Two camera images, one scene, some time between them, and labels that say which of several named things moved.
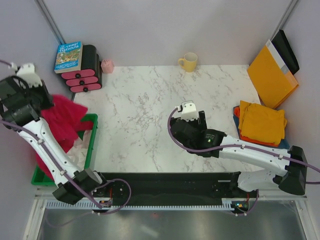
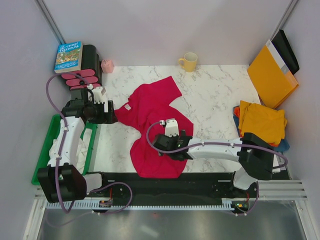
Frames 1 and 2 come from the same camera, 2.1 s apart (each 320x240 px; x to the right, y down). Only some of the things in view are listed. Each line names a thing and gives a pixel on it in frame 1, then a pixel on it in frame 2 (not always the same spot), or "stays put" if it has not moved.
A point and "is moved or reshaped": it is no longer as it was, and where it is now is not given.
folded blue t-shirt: [283, 144] stays put
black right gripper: [202, 118] to [176, 137]
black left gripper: [43, 90] to [109, 117]
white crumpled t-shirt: [78, 152] stays put
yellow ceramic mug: [189, 62] stays put
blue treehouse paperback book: [69, 57] stays put
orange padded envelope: [272, 78] stays put
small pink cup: [107, 66] stays put
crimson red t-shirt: [67, 118] is moved or reshaped
